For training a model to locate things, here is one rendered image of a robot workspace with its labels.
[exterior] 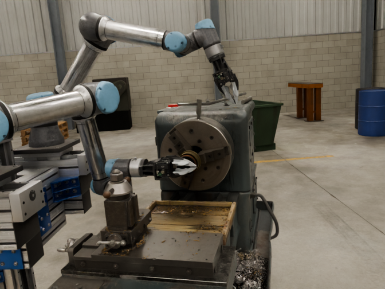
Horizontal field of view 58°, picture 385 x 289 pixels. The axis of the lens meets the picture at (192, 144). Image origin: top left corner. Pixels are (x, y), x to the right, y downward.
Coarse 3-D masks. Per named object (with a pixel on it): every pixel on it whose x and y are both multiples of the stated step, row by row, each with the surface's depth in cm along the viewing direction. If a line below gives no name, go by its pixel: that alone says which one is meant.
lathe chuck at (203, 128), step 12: (192, 120) 148; (204, 120) 149; (168, 132) 152; (180, 132) 150; (192, 132) 150; (204, 132) 148; (216, 132) 146; (168, 144) 153; (192, 144) 150; (204, 144) 149; (216, 144) 148; (228, 144) 146; (228, 156) 147; (204, 168) 151; (216, 168) 150; (228, 168) 148; (180, 180) 155; (192, 180) 153; (204, 180) 152; (216, 180) 151
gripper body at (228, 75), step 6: (222, 54) 143; (210, 60) 144; (216, 60) 141; (216, 66) 144; (222, 66) 143; (216, 72) 142; (222, 72) 143; (228, 72) 143; (222, 78) 144; (228, 78) 142; (222, 84) 144
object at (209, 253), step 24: (96, 240) 102; (168, 240) 99; (192, 240) 98; (216, 240) 97; (96, 264) 95; (120, 264) 93; (144, 264) 91; (168, 264) 89; (192, 264) 87; (216, 264) 92
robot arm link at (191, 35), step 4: (192, 32) 144; (188, 36) 142; (192, 36) 143; (192, 40) 143; (196, 40) 143; (192, 44) 143; (196, 44) 144; (192, 48) 145; (196, 48) 145; (188, 52) 145; (176, 56) 149; (180, 56) 148
